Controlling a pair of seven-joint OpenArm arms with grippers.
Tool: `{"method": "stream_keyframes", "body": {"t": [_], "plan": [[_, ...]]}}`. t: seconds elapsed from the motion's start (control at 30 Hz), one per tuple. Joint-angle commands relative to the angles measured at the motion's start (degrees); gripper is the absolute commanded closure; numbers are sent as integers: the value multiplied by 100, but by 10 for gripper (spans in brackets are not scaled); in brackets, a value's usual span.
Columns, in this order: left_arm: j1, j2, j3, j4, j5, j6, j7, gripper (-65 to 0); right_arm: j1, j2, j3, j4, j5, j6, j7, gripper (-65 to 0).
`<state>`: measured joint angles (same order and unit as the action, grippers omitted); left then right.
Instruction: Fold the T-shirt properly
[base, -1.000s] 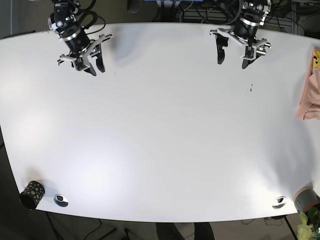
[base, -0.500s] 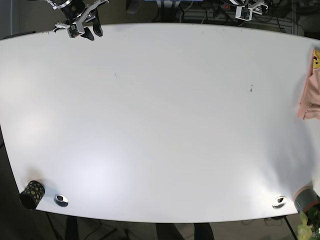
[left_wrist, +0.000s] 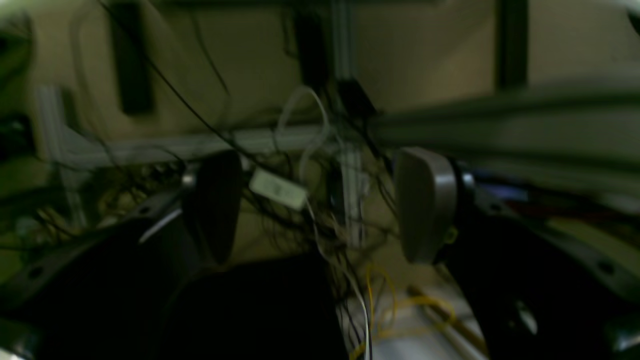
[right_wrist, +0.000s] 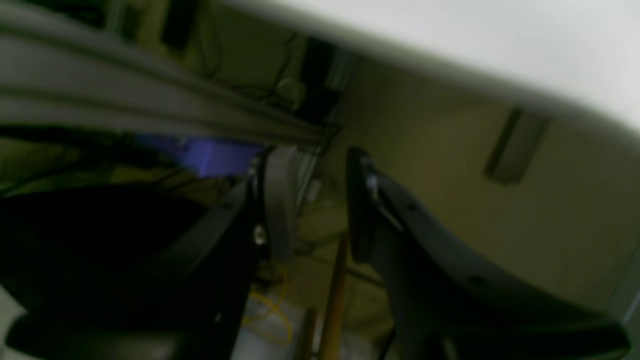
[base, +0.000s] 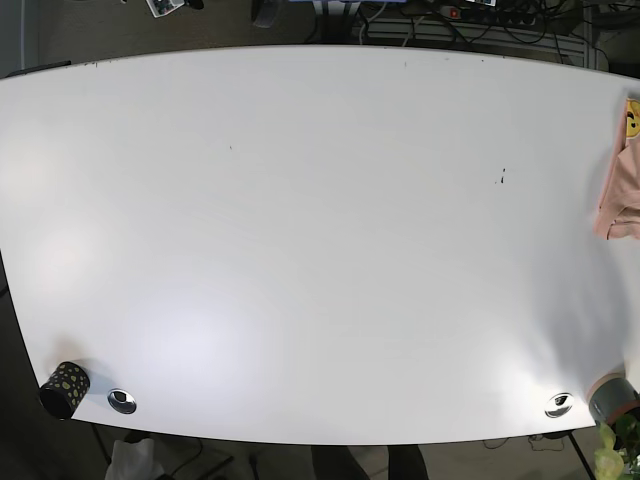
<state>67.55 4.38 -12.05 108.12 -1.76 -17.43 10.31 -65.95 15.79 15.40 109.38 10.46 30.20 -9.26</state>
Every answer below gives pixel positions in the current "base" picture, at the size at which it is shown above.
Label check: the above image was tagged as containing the right silver table grommet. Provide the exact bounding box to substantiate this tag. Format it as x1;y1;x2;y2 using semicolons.
544;393;574;419

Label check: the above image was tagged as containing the black gold spotted cup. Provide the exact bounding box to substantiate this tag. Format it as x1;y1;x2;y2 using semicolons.
38;362;91;420

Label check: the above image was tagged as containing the peach pink T-shirt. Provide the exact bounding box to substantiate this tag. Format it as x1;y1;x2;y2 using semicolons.
594;98;639;240

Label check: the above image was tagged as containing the grey plant pot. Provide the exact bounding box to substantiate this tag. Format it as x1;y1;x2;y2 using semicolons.
587;372;639;426

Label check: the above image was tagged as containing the silver table grommet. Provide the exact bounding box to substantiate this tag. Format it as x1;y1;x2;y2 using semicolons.
544;393;574;419
107;389;137;415

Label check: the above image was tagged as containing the green potted plant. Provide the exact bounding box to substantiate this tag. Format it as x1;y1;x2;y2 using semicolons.
594;413;639;480

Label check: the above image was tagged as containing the left silver table grommet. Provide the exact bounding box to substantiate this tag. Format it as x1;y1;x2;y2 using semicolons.
107;389;137;415

